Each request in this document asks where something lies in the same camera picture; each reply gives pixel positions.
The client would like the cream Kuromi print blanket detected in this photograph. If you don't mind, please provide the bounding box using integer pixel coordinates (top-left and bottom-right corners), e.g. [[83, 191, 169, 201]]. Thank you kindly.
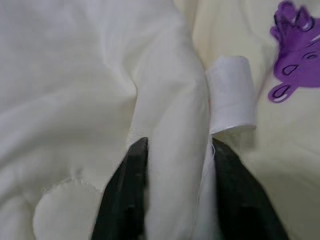
[[0, 0, 320, 240]]

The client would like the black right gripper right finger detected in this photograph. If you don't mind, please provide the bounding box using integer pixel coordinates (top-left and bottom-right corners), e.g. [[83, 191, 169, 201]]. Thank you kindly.
[[211, 138, 288, 240]]

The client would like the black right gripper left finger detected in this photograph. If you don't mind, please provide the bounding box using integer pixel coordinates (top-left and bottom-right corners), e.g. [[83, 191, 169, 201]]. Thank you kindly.
[[91, 136, 151, 240]]

